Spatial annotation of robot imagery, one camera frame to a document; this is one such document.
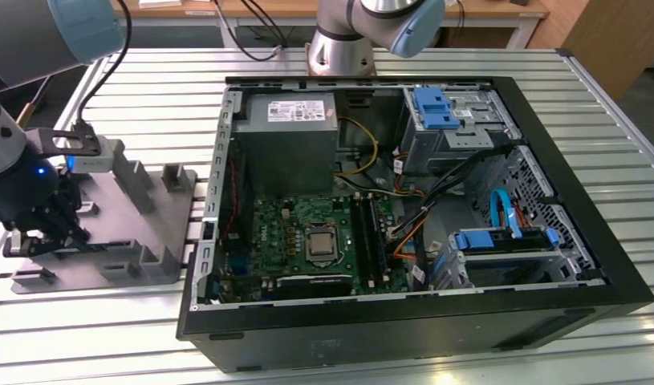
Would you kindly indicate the blue plastic drive latch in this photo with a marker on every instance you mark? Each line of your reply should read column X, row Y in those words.
column 434, row 108

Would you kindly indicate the black PC case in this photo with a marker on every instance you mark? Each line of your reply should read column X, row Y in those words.
column 411, row 341

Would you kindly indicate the black graphics card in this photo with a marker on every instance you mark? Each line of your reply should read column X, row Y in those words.
column 315, row 284

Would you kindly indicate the silver CPU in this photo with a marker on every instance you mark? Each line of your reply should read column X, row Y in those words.
column 320, row 244

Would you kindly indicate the wooden cabinet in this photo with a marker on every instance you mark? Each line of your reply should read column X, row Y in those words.
column 615, row 40

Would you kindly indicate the green motherboard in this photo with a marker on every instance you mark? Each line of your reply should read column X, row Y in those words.
column 272, row 256

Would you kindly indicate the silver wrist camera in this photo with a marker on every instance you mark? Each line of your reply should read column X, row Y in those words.
column 99, row 158

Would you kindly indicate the wooden desk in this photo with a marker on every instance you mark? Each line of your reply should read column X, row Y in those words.
column 160, row 12

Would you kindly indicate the silver power supply unit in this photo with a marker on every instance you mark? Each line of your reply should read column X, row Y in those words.
column 283, row 160

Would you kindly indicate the grey parts rack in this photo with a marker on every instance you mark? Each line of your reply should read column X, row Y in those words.
column 123, row 224

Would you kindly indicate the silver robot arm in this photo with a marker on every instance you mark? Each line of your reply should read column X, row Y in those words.
column 37, row 32

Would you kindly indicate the hard disk in blue carrier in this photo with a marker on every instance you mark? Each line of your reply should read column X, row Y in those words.
column 479, row 240

